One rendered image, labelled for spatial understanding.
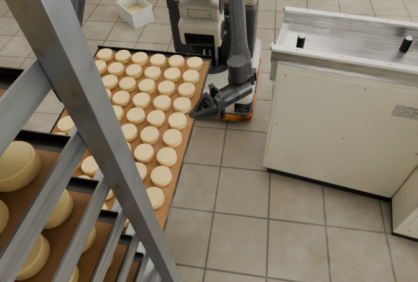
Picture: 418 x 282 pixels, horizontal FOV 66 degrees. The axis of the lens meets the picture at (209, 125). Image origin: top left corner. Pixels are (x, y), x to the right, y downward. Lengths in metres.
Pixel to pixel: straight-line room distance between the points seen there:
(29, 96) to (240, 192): 1.68
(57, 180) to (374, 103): 1.27
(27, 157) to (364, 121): 1.34
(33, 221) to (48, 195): 0.02
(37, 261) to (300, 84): 1.17
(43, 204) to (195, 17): 1.52
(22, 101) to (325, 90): 1.23
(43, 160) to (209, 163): 1.68
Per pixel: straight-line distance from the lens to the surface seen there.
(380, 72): 1.35
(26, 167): 0.36
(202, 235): 1.80
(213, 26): 1.73
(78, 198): 0.45
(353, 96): 1.41
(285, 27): 1.55
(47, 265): 0.42
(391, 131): 1.56
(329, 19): 1.56
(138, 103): 0.95
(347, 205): 1.98
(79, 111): 0.32
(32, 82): 0.29
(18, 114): 0.29
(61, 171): 0.34
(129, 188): 0.42
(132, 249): 0.58
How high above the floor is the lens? 1.67
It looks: 50 degrees down
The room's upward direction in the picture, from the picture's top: 4 degrees counter-clockwise
